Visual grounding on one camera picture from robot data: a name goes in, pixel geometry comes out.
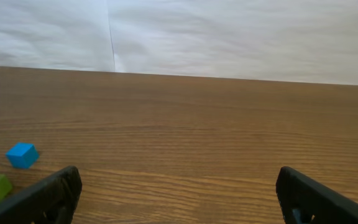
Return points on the blue cube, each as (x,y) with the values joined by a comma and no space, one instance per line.
(22,155)

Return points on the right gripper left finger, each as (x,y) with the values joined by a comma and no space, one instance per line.
(48,199)

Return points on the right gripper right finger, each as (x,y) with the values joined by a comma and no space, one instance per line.
(315,199)

